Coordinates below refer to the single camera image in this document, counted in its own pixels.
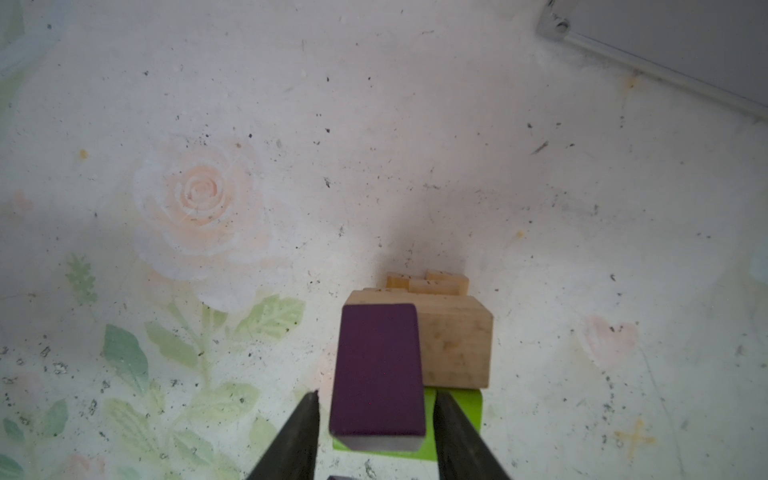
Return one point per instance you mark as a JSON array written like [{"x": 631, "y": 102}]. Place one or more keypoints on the natural wood block with hole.
[{"x": 436, "y": 282}]

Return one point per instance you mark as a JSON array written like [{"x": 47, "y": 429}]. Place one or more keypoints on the purple wood block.
[{"x": 377, "y": 401}]

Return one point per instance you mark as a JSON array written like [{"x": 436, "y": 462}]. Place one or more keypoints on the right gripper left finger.
[{"x": 293, "y": 452}]

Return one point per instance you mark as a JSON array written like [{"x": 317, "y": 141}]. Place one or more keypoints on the silver metal first-aid case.
[{"x": 716, "y": 48}]

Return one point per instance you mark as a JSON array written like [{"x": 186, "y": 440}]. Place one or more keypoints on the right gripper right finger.
[{"x": 461, "y": 452}]

